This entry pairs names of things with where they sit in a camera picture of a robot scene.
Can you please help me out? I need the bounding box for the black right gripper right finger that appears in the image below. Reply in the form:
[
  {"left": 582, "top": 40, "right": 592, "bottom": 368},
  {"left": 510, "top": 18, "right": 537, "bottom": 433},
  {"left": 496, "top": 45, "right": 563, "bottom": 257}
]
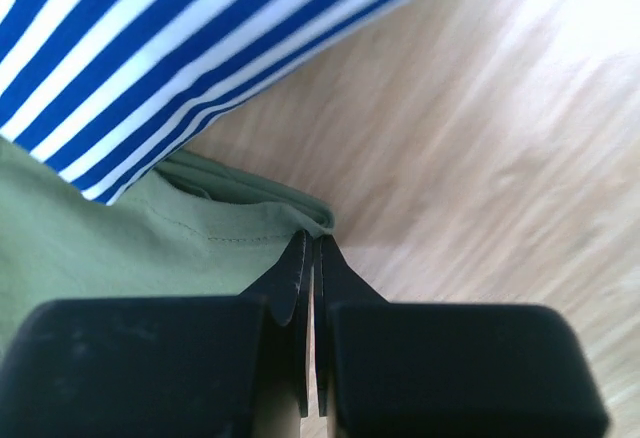
[{"left": 314, "top": 236, "right": 610, "bottom": 437}]

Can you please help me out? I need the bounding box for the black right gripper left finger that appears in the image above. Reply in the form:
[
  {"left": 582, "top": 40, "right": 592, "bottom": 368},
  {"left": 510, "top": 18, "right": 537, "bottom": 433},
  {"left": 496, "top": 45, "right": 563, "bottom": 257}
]
[{"left": 1, "top": 232, "right": 313, "bottom": 437}]

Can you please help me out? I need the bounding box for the olive green tank top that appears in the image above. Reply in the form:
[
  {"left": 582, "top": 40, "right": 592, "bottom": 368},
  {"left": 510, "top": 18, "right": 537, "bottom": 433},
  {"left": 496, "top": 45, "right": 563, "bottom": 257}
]
[{"left": 1, "top": 142, "right": 335, "bottom": 342}]

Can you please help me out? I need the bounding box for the blue white striped tank top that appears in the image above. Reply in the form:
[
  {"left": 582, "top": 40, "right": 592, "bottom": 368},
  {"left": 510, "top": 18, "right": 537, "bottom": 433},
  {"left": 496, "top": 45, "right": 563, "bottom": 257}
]
[{"left": 1, "top": 0, "right": 409, "bottom": 204}]

